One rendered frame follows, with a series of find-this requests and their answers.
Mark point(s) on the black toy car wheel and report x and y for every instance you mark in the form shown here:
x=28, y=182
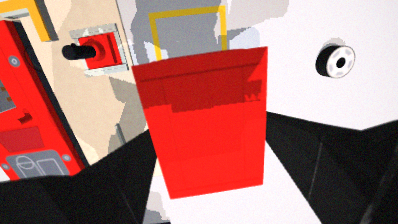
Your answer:
x=335, y=61

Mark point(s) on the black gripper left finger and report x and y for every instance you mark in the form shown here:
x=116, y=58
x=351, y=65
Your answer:
x=113, y=190

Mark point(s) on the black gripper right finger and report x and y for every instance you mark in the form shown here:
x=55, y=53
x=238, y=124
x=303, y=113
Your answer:
x=342, y=172

